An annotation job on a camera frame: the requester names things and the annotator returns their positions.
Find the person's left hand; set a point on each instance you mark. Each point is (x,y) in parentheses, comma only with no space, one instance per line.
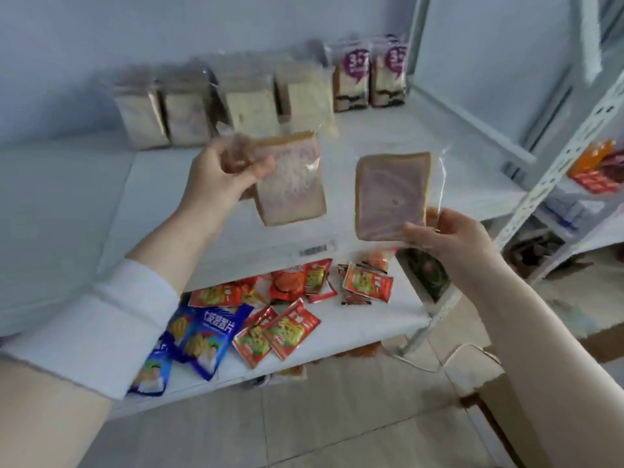
(214,185)

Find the person's right hand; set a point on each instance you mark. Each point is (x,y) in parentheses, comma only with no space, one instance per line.
(460,243)

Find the purple swirl bread packet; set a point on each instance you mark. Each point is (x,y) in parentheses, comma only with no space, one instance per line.
(390,199)
(292,180)

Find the row of clear bread packs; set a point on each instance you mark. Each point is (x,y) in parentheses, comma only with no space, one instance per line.
(253,107)

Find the brown cardboard box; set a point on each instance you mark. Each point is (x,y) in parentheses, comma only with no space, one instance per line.
(487,380)

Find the white metal shelf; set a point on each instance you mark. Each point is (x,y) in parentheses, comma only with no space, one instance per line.
(73,214)

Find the row of purple label packs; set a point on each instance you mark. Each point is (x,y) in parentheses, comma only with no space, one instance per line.
(351,87)

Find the person's left forearm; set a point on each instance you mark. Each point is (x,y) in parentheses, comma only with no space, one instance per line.
(58,424)

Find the person's right forearm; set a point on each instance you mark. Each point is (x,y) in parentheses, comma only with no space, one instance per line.
(560,385)

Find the dark green snack packet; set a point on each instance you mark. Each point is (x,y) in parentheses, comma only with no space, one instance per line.
(429,275)

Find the stack of white cartons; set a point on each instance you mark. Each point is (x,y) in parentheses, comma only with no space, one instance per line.
(570,211)

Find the white perforated metal rack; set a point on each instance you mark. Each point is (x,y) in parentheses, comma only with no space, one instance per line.
(604,229)

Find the orange packet with dark pieces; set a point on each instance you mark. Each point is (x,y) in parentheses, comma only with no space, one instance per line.
(358,350)

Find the blue snack packet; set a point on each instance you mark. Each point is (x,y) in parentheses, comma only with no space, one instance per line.
(151,375)
(214,336)
(178,328)

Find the row of red packs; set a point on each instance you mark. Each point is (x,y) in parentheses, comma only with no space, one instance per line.
(597,180)

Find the orange drink bottle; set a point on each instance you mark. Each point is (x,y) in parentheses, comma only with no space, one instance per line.
(590,158)

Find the cluster of red snack packets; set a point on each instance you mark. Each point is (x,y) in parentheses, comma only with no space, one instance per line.
(287,331)

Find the white arm sleeve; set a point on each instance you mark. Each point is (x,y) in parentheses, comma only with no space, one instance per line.
(107,326)

